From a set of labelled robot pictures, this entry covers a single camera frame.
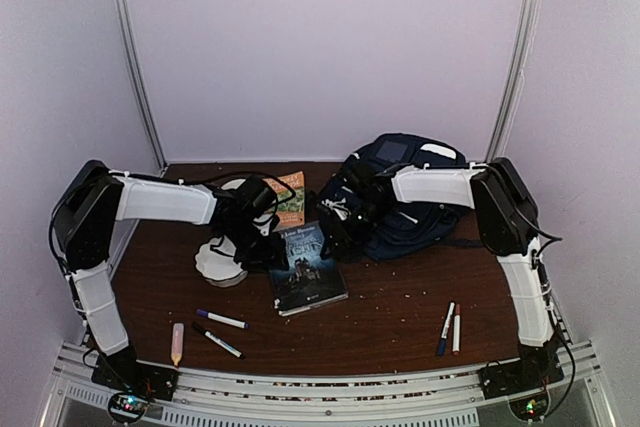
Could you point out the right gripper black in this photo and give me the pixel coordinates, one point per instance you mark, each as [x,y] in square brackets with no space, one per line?
[346,241]

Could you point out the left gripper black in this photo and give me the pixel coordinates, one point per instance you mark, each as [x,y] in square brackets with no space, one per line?
[273,256]

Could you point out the blue Wuthering Heights book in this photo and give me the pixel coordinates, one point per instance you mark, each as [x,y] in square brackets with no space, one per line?
[310,281]

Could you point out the navy blue student backpack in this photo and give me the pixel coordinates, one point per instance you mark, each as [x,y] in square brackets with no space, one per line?
[399,229]

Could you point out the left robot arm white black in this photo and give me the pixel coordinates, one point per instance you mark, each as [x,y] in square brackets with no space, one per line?
[82,223]

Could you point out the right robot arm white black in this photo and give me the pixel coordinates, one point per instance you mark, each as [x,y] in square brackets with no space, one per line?
[506,217]

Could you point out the white scalloped ceramic bowl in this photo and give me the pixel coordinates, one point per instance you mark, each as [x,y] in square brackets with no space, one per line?
[215,262]

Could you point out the orange paperback book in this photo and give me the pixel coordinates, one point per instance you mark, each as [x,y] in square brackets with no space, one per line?
[290,190]

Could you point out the purple capped white marker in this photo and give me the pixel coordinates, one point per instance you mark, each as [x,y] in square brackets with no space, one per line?
[222,319]

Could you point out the black capped white marker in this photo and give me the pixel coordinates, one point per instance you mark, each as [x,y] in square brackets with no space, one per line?
[216,340]

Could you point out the pink glue tube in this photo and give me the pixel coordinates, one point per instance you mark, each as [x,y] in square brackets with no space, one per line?
[177,343]

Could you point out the brown capped white marker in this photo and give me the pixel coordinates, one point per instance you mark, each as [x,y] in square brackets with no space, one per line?
[456,336]

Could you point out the blue capped white marker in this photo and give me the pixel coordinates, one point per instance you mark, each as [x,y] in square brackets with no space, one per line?
[445,329]

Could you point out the left circuit board with leds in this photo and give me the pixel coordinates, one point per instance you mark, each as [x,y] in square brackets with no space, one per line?
[127,408]

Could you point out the circuit board with leds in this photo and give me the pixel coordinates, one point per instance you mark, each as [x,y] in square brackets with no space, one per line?
[127,408]
[530,408]

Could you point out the right circuit board with leds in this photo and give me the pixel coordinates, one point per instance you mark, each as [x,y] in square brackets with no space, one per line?
[530,408]

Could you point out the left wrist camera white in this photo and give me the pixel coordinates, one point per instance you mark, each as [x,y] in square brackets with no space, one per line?
[267,223]

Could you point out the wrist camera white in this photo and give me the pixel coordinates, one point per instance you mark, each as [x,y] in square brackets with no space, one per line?
[338,207]
[267,223]

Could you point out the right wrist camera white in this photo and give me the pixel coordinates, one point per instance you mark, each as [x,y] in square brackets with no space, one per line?
[338,207]

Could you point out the front aluminium rail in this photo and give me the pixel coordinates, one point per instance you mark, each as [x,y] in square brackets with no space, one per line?
[445,397]

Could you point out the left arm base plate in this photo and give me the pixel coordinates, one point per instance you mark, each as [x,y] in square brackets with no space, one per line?
[137,379]

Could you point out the right aluminium frame post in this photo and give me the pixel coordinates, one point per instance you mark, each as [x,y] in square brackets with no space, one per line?
[510,98]

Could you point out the aluminium frame post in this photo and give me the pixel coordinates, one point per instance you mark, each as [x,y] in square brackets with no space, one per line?
[510,98]
[134,69]

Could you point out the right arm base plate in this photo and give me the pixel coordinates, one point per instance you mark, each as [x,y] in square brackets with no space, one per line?
[498,379]

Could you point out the left aluminium frame post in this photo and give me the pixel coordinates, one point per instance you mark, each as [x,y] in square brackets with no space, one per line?
[134,69]

